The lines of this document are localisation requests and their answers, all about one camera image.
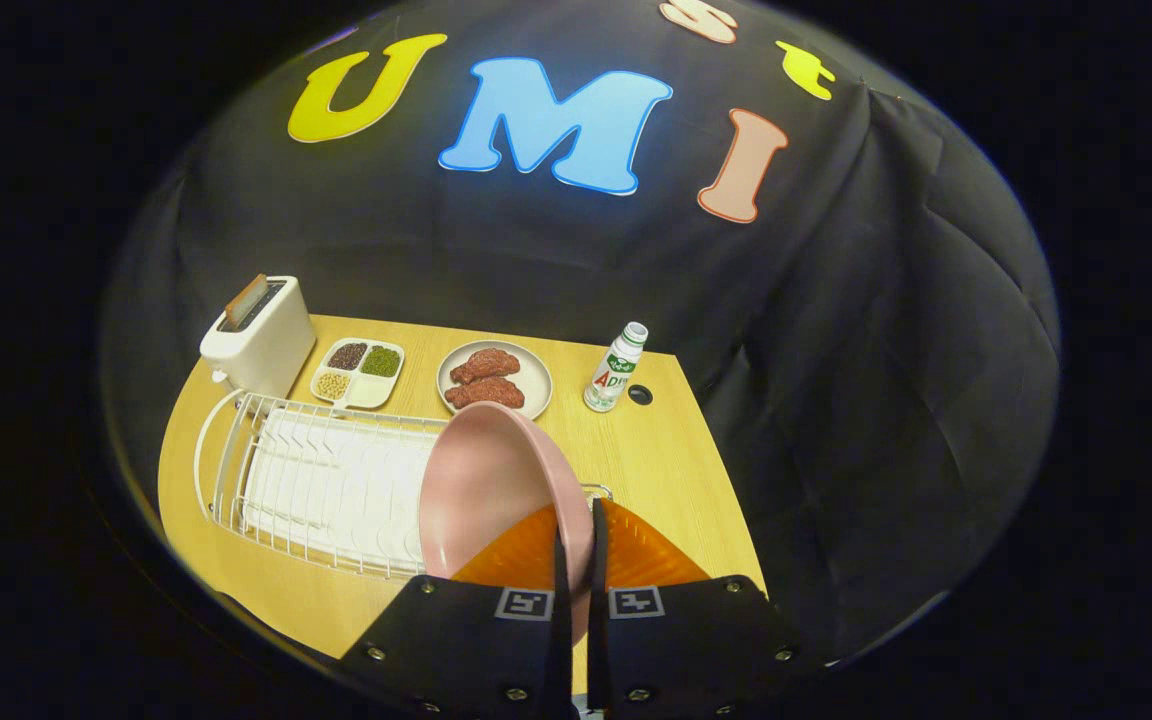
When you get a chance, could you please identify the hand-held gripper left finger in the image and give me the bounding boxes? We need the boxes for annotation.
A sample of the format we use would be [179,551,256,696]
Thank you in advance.
[339,503,577,720]

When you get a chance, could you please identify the beige plate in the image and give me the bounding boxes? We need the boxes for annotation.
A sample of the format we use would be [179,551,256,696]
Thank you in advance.
[436,340,554,421]

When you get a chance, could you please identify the white green-label drink bottle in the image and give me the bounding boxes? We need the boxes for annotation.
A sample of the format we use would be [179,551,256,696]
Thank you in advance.
[583,321,650,414]

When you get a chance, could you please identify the white toaster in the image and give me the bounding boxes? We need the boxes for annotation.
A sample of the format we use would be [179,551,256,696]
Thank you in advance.
[199,275,318,399]

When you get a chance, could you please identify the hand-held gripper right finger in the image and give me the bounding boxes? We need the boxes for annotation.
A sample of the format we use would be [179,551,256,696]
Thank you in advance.
[586,497,822,720]

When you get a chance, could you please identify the red meat piece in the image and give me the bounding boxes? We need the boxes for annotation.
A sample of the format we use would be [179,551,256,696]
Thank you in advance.
[444,376,526,410]
[450,348,522,386]

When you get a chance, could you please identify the brown toast slice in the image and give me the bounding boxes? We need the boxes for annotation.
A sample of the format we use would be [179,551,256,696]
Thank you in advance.
[224,273,269,328]

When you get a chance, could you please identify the pink plate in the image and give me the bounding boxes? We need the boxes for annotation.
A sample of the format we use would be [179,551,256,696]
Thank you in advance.
[419,401,597,646]

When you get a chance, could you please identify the white divided bean tray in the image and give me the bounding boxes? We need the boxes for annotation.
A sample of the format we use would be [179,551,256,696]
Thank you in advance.
[310,338,406,411]

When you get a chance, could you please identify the white wire dish rack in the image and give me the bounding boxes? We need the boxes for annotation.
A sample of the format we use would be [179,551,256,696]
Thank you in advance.
[194,390,614,581]

